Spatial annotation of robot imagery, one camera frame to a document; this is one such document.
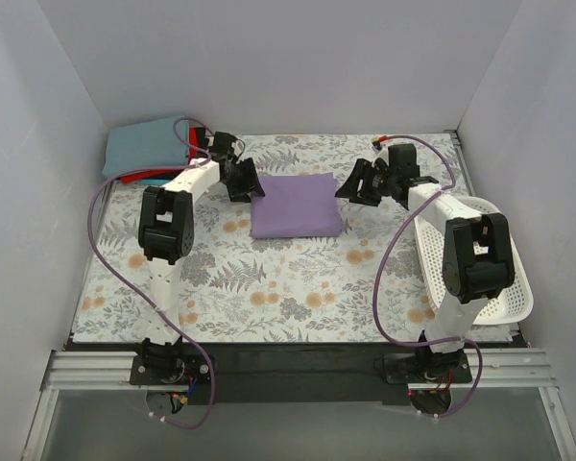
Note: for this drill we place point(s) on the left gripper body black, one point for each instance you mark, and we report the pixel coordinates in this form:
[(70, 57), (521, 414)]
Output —
[(237, 178)]

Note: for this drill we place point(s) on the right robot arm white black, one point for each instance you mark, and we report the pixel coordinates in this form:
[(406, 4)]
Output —
[(435, 354)]

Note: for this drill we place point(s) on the purple t shirt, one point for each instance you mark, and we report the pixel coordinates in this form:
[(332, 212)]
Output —
[(296, 207)]

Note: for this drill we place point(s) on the folded red t shirt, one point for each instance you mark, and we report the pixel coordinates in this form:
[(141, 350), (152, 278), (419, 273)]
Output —
[(156, 178)]

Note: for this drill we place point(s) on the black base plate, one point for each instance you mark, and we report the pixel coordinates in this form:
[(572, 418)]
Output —
[(297, 372)]

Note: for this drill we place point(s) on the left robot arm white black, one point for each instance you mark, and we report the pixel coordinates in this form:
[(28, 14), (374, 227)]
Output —
[(166, 236)]

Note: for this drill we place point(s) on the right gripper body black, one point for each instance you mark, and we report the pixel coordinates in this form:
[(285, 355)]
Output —
[(365, 181)]

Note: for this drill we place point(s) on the floral table cloth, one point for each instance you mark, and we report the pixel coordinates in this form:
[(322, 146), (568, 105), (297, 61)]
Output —
[(360, 286)]

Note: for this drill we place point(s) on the aluminium frame rail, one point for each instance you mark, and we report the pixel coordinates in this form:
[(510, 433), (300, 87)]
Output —
[(301, 402)]

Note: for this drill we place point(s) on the folded grey-blue t shirt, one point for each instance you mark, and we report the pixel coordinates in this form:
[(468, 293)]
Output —
[(147, 144)]

